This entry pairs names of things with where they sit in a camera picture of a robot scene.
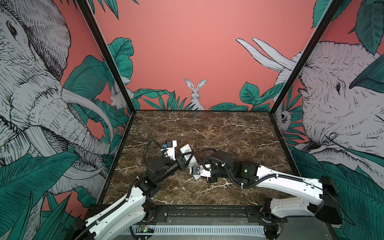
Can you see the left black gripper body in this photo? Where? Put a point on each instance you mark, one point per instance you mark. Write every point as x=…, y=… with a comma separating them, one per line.
x=181, y=165

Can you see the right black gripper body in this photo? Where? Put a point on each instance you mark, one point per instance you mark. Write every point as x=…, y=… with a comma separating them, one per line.
x=215, y=175

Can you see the white remote control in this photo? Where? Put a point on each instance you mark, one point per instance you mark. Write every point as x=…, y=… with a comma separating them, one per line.
x=192, y=163

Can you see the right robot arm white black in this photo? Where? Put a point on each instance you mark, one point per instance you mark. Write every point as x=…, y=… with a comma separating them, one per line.
x=317, y=198

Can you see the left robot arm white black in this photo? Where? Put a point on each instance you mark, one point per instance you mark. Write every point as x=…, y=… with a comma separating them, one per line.
x=133, y=207

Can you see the small green circuit board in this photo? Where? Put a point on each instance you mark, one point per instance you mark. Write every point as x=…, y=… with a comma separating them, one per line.
x=144, y=229

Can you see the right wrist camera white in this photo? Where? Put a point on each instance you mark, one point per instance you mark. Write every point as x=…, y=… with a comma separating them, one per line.
x=199, y=171

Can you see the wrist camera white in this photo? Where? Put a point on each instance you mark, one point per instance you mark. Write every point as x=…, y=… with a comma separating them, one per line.
x=199, y=171
x=168, y=150

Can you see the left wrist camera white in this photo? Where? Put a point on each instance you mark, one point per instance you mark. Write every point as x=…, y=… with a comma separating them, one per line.
x=168, y=150

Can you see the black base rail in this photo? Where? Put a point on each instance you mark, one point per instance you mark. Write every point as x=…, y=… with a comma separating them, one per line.
x=249, y=213

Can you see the white slotted cable duct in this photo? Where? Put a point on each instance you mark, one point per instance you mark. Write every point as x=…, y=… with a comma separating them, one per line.
x=195, y=230

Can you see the left black frame post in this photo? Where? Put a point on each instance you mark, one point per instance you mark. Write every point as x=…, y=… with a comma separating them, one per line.
x=100, y=40

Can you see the black frame post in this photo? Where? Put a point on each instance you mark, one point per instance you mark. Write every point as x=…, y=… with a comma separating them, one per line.
x=325, y=20
x=100, y=40

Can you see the right black frame post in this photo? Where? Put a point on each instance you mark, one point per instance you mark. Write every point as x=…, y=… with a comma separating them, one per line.
x=325, y=20

